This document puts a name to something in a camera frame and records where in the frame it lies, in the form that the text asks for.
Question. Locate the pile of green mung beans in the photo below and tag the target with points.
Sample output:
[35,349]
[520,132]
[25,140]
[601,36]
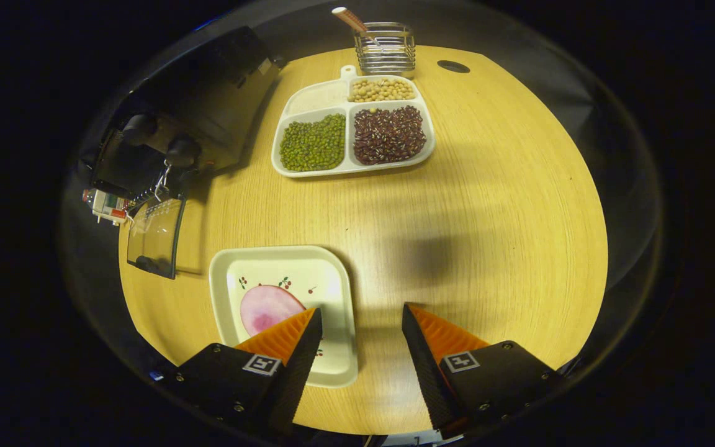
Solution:
[313,144]

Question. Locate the large black oven knob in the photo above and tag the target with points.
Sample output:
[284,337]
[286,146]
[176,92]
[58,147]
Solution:
[140,129]

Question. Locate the pile of white rice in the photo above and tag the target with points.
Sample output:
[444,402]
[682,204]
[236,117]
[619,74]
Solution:
[319,98]

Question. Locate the white divided tray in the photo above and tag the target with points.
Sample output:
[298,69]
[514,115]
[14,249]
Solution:
[348,139]

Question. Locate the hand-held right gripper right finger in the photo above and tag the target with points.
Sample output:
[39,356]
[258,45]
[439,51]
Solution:
[422,366]

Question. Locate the cream square plate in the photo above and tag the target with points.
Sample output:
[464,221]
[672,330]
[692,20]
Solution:
[326,273]

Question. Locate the pile of yellow soybeans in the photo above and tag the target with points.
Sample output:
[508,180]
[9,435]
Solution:
[382,90]

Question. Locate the black electric oven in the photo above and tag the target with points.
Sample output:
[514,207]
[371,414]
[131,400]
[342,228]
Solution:
[221,93]

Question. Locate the small black oven knob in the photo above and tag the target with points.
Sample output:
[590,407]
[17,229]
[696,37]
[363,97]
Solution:
[182,151]

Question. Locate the pile of red beans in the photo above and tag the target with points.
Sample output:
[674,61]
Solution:
[388,133]

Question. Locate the pink ham slice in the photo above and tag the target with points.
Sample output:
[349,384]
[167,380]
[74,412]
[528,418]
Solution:
[264,310]

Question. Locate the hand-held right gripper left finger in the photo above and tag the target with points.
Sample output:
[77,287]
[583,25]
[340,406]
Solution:
[298,372]

